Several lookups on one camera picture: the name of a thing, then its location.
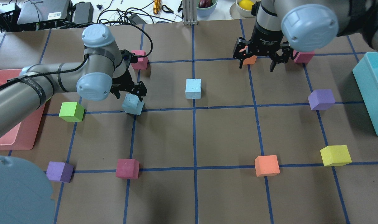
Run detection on black power adapter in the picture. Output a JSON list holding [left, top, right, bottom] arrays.
[[72, 2, 93, 24]]

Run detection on aluminium frame post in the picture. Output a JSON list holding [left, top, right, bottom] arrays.
[[182, 0, 198, 25]]

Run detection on black computer box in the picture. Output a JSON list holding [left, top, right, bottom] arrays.
[[0, 0, 73, 32]]

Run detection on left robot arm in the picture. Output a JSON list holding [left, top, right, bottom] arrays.
[[0, 24, 147, 224]]

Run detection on cyan tray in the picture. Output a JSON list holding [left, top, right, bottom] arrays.
[[352, 52, 378, 136]]

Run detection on beige bowl with lemon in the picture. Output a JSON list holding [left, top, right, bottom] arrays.
[[230, 0, 260, 19]]

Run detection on scissors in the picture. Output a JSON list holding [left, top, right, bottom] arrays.
[[161, 4, 183, 15]]

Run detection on pink tray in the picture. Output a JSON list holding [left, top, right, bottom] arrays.
[[0, 69, 45, 151]]

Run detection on pink block far left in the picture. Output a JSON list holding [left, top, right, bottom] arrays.
[[130, 50, 148, 70]]

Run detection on purple block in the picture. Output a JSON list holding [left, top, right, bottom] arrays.
[[46, 161, 74, 183], [308, 89, 336, 110]]

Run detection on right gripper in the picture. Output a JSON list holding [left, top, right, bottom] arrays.
[[233, 28, 294, 72]]

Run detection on yellow block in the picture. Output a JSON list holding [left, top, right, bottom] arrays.
[[320, 146, 352, 167]]

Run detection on pink block far right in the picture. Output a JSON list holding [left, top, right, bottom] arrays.
[[293, 50, 315, 63]]

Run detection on purple block right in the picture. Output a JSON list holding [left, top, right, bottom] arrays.
[[308, 89, 336, 110]]

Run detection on gold cylinder tool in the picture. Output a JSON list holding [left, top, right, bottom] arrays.
[[153, 0, 161, 15]]

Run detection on pink block near left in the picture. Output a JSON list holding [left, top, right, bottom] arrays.
[[116, 159, 140, 180]]

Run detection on light blue block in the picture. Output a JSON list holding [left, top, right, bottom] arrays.
[[185, 78, 201, 99], [122, 93, 144, 116]]

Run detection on orange block far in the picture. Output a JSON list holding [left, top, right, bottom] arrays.
[[240, 46, 257, 65]]

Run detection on orange block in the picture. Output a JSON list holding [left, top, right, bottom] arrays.
[[240, 46, 257, 65], [254, 155, 280, 177]]

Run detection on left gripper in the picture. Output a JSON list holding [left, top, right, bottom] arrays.
[[111, 49, 147, 102]]

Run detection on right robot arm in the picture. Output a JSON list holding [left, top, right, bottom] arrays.
[[233, 0, 378, 71]]

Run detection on purple block left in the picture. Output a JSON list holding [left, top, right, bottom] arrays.
[[46, 161, 74, 183]]

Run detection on green bowl with fruit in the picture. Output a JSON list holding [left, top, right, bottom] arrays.
[[196, 0, 218, 17]]

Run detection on green block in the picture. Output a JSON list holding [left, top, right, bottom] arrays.
[[59, 102, 85, 122]]

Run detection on pink block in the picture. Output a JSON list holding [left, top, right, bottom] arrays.
[[293, 50, 315, 63], [116, 159, 140, 180], [130, 50, 148, 70]]

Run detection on orange block near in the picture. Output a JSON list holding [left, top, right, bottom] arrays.
[[254, 155, 280, 177]]

